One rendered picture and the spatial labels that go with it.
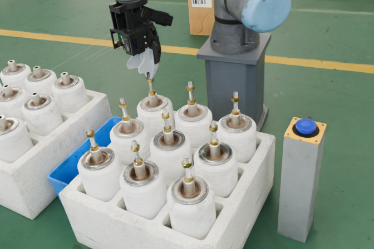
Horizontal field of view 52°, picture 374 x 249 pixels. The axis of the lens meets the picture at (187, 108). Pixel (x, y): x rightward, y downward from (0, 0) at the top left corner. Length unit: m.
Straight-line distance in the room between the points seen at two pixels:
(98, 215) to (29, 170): 0.29
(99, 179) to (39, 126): 0.34
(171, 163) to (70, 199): 0.24
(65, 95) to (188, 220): 0.60
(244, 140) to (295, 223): 0.23
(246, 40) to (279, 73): 0.52
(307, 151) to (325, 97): 0.71
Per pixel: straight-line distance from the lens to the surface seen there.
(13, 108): 1.23
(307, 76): 1.63
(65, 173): 1.15
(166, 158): 0.88
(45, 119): 1.14
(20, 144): 1.10
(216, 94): 1.22
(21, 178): 1.10
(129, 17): 0.88
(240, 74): 1.15
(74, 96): 1.20
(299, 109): 1.43
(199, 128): 0.96
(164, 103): 1.03
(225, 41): 1.13
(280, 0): 0.97
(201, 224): 0.79
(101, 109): 1.25
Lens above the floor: 0.82
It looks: 35 degrees down
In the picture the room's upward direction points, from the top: 6 degrees counter-clockwise
